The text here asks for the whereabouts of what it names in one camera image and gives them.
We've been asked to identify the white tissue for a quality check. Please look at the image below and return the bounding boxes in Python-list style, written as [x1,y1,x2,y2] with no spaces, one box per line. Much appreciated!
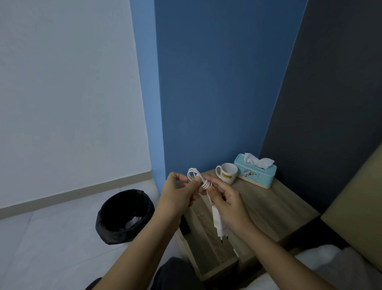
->
[243,153,275,170]

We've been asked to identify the light blue tissue box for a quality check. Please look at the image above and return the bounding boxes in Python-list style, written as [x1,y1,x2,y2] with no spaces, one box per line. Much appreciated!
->
[234,154,277,189]

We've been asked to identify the person's left forearm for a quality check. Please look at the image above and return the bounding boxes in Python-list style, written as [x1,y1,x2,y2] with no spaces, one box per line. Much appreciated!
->
[93,216,181,290]

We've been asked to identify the white charging cable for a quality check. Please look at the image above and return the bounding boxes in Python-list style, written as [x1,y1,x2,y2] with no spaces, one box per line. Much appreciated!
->
[187,168,216,207]

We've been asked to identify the beige bed headboard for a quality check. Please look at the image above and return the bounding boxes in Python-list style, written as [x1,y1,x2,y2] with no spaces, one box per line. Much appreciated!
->
[321,143,382,273]

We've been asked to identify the person's right forearm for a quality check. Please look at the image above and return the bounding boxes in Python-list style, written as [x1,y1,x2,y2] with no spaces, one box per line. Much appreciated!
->
[238,225,339,290]

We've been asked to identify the wooden bedside table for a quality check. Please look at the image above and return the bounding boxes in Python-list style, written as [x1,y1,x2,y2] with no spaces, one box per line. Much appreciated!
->
[174,169,321,283]

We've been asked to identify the person's dark trousers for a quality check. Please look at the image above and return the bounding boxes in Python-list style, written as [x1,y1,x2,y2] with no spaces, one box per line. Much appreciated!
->
[85,256,207,290]

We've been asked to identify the white mug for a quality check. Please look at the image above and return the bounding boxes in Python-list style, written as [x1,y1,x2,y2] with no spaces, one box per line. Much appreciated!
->
[215,163,238,186]

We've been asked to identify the white bed sheet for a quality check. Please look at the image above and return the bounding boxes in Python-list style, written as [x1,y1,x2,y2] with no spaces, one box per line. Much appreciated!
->
[239,244,382,290]

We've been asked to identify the white paper scrap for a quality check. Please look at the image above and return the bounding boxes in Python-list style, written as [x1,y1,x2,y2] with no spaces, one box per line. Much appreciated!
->
[125,217,142,231]

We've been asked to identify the white power adapter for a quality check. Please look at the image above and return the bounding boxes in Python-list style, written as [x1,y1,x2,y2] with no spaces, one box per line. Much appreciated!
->
[211,204,229,244]

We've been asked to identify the person's left hand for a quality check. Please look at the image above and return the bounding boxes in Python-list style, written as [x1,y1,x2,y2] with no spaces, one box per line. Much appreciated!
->
[155,172,203,223]

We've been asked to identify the person's right hand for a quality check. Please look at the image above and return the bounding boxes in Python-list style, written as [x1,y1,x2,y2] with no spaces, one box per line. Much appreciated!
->
[202,176,255,237]

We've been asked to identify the black trash bin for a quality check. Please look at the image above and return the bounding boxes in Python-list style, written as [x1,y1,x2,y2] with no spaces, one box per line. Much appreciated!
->
[95,189,156,246]

